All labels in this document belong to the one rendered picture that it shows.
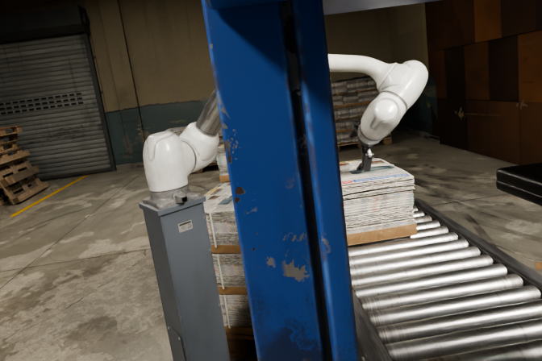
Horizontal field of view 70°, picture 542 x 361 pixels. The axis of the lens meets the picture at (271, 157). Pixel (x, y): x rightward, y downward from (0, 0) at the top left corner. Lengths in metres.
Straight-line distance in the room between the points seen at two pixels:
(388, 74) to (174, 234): 0.97
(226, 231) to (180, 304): 0.48
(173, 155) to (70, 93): 8.10
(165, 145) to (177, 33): 7.60
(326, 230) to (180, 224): 1.31
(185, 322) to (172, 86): 7.62
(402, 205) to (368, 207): 0.12
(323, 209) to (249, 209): 0.05
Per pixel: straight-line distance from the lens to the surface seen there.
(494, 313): 1.14
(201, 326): 1.77
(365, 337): 1.02
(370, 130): 1.25
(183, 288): 1.67
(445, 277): 1.28
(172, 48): 9.06
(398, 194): 1.45
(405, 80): 1.31
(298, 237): 0.29
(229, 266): 2.07
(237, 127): 0.27
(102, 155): 9.48
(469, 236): 1.54
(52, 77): 9.72
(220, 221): 1.98
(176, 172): 1.55
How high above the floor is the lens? 1.40
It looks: 10 degrees down
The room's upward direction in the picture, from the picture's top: 8 degrees counter-clockwise
